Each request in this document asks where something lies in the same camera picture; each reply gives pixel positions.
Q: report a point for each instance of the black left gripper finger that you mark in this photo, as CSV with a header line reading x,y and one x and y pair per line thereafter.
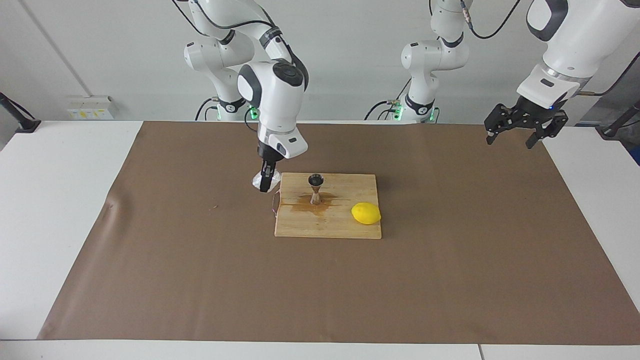
x,y
549,127
503,116

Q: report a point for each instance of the steel double jigger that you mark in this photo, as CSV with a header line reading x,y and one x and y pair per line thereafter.
x,y
315,181

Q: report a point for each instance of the yellow lemon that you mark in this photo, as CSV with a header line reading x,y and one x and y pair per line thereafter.
x,y
366,213

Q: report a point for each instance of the wooden cutting board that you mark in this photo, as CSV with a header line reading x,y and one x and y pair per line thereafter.
x,y
350,190

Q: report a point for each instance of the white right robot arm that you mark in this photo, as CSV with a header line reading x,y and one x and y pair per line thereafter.
x,y
272,95

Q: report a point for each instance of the white wall socket box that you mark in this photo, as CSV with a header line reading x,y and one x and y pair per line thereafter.
x,y
90,107

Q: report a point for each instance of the clear textured cup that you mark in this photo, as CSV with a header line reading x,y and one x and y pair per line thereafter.
x,y
256,182

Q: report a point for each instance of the black stand leg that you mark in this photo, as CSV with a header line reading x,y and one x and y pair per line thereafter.
x,y
20,120
625,115

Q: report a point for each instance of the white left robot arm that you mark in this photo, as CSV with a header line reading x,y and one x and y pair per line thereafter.
x,y
580,35

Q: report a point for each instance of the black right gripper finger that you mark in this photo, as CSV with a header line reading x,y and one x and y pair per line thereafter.
x,y
265,179
274,173

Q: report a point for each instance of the brown paper table mat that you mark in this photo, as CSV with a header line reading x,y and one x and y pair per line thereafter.
x,y
200,275

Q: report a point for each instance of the dark grey panel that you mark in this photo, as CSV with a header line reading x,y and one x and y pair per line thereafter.
x,y
617,95

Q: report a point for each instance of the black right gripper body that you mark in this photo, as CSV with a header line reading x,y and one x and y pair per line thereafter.
x,y
267,157

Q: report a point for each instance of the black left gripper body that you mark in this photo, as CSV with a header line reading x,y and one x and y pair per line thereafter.
x,y
536,112

